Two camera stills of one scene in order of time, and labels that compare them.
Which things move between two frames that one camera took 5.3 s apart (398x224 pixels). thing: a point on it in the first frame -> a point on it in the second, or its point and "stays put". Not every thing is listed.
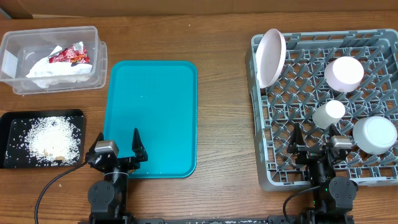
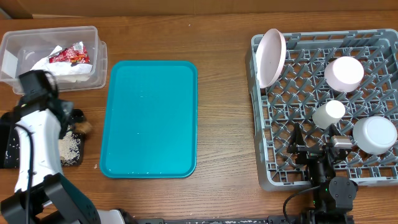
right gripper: (306, 153) stays put
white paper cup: (328, 114) stays put
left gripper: (133, 163) -> (69, 104)
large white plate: (270, 58) stays put
